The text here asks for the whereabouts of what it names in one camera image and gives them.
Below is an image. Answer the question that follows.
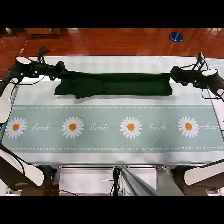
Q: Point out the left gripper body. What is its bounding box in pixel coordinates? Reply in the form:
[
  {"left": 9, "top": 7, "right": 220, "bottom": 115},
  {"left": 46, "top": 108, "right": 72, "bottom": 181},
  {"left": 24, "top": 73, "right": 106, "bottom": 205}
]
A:
[{"left": 53, "top": 60, "right": 70, "bottom": 80}]

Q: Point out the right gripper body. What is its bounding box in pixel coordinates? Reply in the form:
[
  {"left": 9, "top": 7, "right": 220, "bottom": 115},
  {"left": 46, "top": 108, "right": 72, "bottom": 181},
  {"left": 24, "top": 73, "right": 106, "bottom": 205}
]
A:
[{"left": 169, "top": 65, "right": 189, "bottom": 85}]

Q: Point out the dark green garment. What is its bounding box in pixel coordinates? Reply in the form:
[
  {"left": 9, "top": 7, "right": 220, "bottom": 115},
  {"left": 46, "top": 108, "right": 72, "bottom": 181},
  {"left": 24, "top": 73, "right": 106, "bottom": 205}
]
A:
[{"left": 53, "top": 70, "right": 174, "bottom": 100}]

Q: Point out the blue round disc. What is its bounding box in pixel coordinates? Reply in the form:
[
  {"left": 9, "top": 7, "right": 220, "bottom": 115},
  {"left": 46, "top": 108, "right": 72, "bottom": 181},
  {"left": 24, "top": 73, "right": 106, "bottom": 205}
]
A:
[{"left": 168, "top": 31, "right": 184, "bottom": 43}]

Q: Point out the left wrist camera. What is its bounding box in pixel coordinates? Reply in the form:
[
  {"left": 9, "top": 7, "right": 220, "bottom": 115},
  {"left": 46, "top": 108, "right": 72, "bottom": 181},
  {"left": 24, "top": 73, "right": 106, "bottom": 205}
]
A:
[{"left": 35, "top": 45, "right": 52, "bottom": 64}]

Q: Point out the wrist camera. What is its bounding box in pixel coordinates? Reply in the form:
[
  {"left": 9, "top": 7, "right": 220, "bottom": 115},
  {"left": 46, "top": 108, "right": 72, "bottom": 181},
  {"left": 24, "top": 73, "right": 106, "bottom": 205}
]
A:
[
  {"left": 35, "top": 45, "right": 52, "bottom": 64},
  {"left": 194, "top": 50, "right": 207, "bottom": 70}
]

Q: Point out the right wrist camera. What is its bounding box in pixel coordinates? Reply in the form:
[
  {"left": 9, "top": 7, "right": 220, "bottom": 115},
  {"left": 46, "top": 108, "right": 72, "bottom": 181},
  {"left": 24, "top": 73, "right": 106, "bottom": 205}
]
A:
[{"left": 194, "top": 50, "right": 207, "bottom": 70}]

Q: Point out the black cable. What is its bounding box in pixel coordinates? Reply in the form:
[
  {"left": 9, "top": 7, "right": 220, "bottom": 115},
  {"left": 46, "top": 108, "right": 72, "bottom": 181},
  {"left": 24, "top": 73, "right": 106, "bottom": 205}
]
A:
[
  {"left": 9, "top": 74, "right": 47, "bottom": 87},
  {"left": 109, "top": 166, "right": 123, "bottom": 197}
]

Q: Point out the silver frame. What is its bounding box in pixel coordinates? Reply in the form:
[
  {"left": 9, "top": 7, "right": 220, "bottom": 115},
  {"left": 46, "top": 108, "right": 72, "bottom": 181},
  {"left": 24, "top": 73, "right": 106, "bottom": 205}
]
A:
[{"left": 0, "top": 161, "right": 224, "bottom": 197}]

